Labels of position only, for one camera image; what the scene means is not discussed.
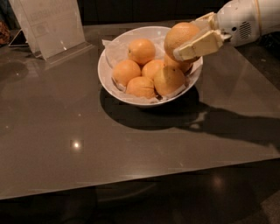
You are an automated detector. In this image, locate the hidden middle orange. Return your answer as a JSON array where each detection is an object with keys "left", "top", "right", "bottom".
[{"left": 142, "top": 59, "right": 165, "bottom": 80}]

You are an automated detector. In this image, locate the clear acrylic sign holder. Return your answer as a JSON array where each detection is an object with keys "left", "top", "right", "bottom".
[{"left": 9, "top": 0, "right": 91, "bottom": 64}]

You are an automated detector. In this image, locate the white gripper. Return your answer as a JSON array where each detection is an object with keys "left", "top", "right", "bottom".
[{"left": 173, "top": 0, "right": 261, "bottom": 61}]

